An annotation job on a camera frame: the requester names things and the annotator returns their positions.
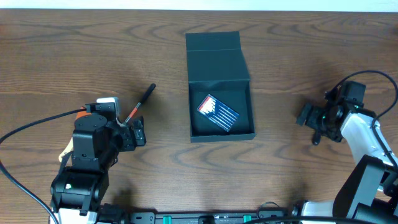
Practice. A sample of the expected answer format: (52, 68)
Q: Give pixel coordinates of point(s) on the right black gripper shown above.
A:
(313, 120)

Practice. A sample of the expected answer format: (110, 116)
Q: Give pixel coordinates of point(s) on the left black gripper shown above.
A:
(132, 137)

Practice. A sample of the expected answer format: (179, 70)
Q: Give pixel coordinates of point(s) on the black yellow screwdriver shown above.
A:
(316, 138)

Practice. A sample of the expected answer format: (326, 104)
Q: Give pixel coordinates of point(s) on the small claw hammer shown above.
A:
(143, 99)

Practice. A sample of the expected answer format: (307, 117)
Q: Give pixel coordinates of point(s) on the blue precision screwdriver set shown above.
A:
(218, 112)

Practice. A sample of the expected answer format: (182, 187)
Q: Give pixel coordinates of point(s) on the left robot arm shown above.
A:
(83, 177)

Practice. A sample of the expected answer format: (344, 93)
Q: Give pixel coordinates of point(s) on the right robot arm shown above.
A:
(370, 192)

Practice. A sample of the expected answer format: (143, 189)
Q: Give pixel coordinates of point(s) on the dark green open box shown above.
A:
(216, 66)

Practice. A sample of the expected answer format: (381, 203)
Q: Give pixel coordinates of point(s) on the orange scraper wooden handle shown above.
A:
(69, 146)

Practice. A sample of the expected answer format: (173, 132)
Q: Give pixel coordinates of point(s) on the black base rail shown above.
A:
(195, 218)

